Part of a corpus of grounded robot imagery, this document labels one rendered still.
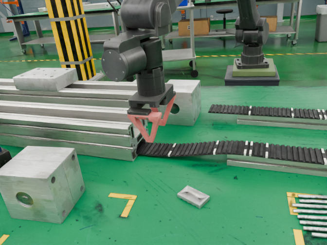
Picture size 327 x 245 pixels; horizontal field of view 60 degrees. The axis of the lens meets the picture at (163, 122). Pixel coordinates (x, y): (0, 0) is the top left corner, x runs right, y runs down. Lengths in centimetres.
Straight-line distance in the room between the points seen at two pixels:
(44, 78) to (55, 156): 44
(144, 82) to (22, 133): 36
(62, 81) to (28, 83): 11
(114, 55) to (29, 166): 23
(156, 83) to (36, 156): 26
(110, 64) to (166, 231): 29
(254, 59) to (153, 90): 66
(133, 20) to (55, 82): 43
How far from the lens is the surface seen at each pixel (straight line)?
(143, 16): 53
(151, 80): 56
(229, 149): 59
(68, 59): 398
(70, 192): 54
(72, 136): 69
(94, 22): 931
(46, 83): 93
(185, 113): 75
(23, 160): 55
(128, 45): 50
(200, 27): 552
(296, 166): 61
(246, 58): 116
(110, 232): 49
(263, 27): 110
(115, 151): 64
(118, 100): 81
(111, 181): 59
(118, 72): 50
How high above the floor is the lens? 113
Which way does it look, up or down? 26 degrees down
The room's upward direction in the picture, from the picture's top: 6 degrees counter-clockwise
